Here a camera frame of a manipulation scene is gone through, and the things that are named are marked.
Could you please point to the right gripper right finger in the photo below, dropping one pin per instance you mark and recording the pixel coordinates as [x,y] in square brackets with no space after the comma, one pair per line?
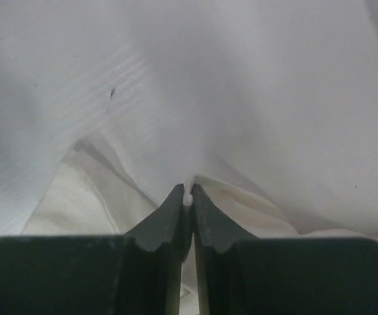
[239,273]

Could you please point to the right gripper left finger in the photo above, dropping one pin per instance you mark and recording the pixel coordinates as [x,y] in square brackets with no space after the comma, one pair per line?
[133,273]

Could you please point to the cream white t shirt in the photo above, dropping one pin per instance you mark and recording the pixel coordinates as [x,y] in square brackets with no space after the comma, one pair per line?
[270,106]

